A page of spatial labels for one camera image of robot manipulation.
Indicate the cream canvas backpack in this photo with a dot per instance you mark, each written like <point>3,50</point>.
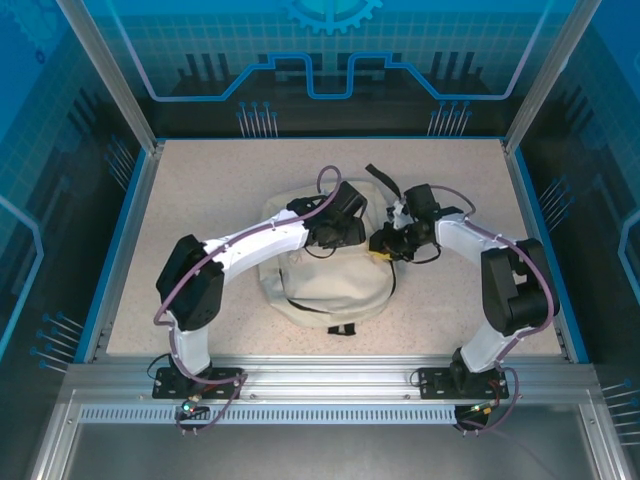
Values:
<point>325,285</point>

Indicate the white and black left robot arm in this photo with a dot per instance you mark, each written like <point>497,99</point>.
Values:
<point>260,240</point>

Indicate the small connector with green light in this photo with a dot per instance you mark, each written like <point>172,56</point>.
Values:
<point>190,406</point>
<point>482,409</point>

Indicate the grey metal front tray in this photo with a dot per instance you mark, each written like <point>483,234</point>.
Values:
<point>325,450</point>

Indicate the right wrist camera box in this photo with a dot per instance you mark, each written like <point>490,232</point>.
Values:
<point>400,215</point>

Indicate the aluminium mounting rail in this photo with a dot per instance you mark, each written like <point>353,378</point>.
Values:
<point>325,375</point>

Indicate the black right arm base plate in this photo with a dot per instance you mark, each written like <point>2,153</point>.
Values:
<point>430,382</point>

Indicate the aluminium frame post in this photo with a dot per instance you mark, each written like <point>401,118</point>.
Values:
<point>115,85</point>
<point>545,85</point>

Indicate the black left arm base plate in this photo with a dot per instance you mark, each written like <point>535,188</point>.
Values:
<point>225,382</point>

